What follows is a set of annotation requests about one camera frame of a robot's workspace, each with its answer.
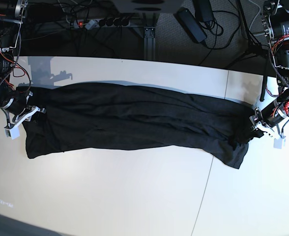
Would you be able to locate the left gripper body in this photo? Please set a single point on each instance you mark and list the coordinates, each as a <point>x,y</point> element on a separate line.
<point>269,117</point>

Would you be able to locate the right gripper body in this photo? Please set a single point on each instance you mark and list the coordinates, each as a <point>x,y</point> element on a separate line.
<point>17,103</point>

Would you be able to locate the dark navy T-shirt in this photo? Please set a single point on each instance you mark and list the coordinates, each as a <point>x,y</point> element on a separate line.
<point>112,116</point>

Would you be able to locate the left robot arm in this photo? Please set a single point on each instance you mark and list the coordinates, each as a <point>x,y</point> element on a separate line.
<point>276,29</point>

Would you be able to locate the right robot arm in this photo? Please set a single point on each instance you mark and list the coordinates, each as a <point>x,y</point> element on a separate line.
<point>12,14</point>

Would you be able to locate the black tripod stand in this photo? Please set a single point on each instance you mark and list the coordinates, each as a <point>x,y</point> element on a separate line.
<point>256,48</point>

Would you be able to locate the white plug adapter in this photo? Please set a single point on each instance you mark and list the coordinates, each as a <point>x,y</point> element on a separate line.
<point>91,24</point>

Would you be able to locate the white power strip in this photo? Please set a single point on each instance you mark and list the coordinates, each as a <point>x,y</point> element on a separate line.
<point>104,22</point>

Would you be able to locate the black power brick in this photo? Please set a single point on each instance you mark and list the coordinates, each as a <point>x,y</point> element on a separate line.
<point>190,25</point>
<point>203,11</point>

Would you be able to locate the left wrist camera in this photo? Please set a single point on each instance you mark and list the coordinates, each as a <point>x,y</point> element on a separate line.
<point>279,143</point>

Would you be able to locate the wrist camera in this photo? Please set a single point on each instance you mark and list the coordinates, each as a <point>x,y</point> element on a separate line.
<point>12,132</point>
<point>279,143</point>

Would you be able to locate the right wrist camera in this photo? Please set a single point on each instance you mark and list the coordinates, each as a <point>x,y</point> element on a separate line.
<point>12,132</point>

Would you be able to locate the aluminium frame post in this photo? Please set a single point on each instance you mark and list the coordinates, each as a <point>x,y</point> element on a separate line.
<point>149,21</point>

